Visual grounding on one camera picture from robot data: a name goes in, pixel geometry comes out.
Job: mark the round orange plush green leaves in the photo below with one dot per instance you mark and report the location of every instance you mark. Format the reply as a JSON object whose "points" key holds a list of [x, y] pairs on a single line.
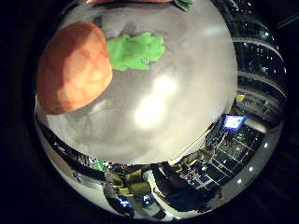
{"points": [[74, 68]]}

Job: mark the long orange carrot plush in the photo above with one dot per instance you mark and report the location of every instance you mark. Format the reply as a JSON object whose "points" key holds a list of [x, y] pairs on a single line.
{"points": [[183, 4]]}

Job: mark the green plastic object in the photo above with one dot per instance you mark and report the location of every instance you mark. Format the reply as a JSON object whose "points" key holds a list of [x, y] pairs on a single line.
{"points": [[98, 164]]}

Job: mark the yellow green chair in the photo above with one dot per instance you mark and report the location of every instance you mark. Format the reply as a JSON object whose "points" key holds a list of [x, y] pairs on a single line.
{"points": [[137, 186], [240, 98]]}

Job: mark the dark storage shelf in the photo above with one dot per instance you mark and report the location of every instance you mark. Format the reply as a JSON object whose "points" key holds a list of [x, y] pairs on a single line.
{"points": [[230, 155]]}

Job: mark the person in dark clothes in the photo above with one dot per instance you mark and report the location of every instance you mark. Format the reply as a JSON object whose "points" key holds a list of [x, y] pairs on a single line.
{"points": [[187, 196]]}

